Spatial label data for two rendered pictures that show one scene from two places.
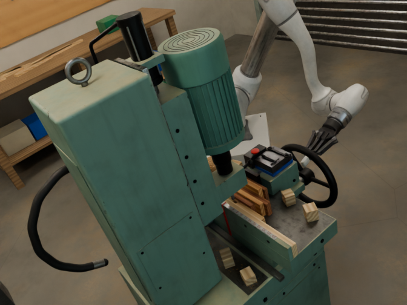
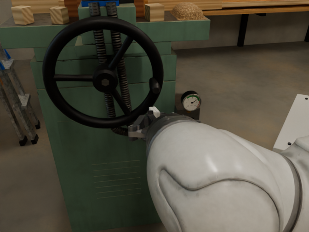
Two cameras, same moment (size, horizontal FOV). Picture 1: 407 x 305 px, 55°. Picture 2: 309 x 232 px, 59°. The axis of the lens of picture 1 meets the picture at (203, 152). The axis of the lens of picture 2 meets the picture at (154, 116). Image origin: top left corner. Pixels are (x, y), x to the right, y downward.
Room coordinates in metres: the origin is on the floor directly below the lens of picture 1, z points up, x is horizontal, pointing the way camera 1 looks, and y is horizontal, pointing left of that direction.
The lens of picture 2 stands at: (1.46, -0.89, 1.08)
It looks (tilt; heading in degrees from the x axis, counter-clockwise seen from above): 32 degrees down; 109
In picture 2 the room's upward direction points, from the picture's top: straight up
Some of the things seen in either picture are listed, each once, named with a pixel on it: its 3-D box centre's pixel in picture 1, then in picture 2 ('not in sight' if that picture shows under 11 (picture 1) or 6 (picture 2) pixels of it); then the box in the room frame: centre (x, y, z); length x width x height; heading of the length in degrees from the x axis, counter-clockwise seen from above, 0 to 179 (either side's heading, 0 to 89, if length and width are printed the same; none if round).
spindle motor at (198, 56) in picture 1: (203, 93); not in sight; (0.98, -0.05, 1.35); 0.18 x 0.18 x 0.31
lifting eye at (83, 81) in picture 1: (79, 72); not in sight; (0.85, 0.21, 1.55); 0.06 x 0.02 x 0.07; 118
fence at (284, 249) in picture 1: (223, 207); not in sight; (0.98, -0.01, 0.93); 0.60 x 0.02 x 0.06; 28
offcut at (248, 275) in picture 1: (248, 276); not in sight; (0.78, -0.02, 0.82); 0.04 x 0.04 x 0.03; 11
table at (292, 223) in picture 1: (257, 196); (109, 29); (1.05, -0.14, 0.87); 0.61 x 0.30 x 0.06; 28
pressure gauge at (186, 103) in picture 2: not in sight; (190, 102); (1.31, -0.11, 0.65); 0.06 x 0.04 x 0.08; 28
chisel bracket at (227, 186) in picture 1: (223, 184); not in sight; (0.98, -0.03, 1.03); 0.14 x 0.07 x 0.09; 118
